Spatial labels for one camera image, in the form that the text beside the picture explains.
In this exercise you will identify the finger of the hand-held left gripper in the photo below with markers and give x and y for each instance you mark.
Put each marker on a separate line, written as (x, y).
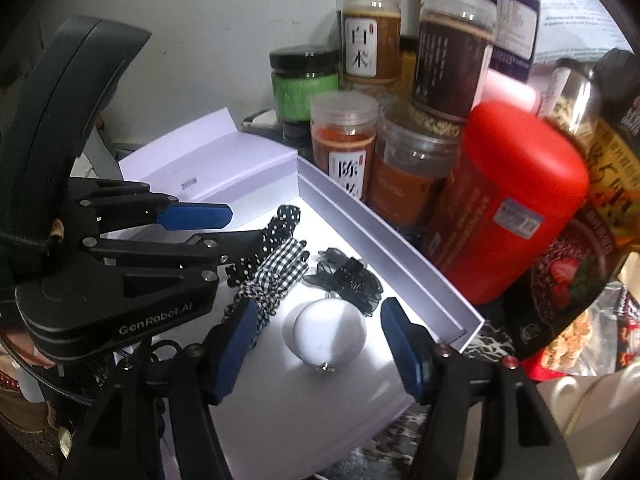
(235, 247)
(195, 216)

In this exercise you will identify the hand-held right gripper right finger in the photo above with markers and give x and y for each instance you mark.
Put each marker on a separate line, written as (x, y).
(405, 355)

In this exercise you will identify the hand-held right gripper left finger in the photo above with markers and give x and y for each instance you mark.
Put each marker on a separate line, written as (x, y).
(232, 350)

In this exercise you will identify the black white gingham scrunchie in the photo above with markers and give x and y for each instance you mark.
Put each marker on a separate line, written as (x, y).
(280, 265)

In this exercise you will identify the black polka dot scrunchie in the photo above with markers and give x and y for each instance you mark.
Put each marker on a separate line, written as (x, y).
(286, 219)

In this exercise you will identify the white gift box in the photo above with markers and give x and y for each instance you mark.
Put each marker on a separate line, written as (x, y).
(350, 410)

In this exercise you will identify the white round jar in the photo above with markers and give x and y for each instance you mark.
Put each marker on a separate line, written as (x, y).
(325, 332)

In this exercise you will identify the black mesh hair bow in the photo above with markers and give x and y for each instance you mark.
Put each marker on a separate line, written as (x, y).
(345, 280)

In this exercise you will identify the person's left hand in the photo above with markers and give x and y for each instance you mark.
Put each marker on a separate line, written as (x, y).
(27, 352)

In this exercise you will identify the orange powder jar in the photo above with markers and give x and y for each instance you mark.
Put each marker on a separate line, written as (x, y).
(342, 150)

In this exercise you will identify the green label black lid jar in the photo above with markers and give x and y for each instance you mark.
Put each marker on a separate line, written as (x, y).
(302, 90)

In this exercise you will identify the orange brown clear lid jar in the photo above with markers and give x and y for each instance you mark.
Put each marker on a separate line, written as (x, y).
(405, 180)

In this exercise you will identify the red canister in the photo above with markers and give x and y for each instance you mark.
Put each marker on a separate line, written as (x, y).
(500, 195)

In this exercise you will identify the dark snack bag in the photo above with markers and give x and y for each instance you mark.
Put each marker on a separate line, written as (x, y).
(590, 240)

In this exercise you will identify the white label brown jar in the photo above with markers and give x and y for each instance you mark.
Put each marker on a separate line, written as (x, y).
(370, 45)

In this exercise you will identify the yellow honey jar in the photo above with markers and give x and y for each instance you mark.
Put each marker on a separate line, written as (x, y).
(409, 67)

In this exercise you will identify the dark brown label jar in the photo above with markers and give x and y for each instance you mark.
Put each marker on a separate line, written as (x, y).
(450, 60)

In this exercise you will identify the pink canister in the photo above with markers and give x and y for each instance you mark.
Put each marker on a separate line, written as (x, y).
(512, 87)

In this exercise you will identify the nut jar black lid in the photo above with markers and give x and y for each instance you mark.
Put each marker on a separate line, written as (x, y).
(570, 100)

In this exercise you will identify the dark blue label jar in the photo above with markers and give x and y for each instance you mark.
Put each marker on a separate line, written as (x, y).
(512, 15)

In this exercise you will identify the white paper sheets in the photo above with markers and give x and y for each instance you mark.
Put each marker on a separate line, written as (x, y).
(575, 5)

